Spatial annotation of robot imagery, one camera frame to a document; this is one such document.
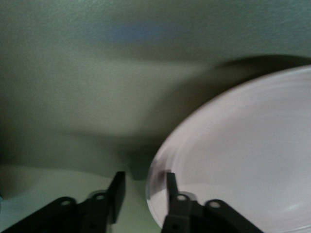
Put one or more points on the beige plate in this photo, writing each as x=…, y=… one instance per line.
x=36, y=184

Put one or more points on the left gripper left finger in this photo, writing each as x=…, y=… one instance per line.
x=97, y=213

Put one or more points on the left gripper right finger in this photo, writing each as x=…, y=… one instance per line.
x=182, y=216

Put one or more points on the pink plate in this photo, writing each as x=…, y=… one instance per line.
x=243, y=145

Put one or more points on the brown tablecloth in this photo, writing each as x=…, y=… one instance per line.
x=73, y=72

